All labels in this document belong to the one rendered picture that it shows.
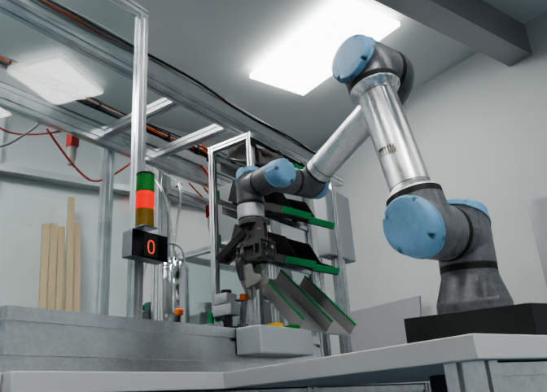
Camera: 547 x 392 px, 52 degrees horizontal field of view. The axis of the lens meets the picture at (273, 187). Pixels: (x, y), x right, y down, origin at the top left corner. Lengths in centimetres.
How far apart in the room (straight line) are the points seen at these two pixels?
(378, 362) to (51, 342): 50
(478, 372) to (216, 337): 66
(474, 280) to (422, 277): 405
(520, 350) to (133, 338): 64
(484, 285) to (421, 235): 19
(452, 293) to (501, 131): 385
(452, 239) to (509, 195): 369
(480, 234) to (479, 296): 12
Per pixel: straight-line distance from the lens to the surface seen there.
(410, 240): 110
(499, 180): 489
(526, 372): 82
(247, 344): 126
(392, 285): 547
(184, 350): 116
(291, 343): 133
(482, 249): 122
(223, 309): 153
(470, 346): 71
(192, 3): 434
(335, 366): 86
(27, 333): 95
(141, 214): 154
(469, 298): 118
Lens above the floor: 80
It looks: 21 degrees up
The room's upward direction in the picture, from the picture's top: 4 degrees counter-clockwise
